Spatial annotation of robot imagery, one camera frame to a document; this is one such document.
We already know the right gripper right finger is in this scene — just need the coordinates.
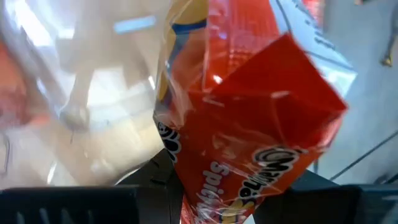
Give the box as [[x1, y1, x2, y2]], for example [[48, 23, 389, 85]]
[[253, 169, 398, 224]]

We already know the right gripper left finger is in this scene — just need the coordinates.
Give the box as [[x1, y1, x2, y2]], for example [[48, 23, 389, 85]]
[[119, 148, 185, 224]]

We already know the clear plastic bin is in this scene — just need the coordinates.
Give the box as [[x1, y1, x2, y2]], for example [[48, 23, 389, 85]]
[[0, 0, 209, 190]]

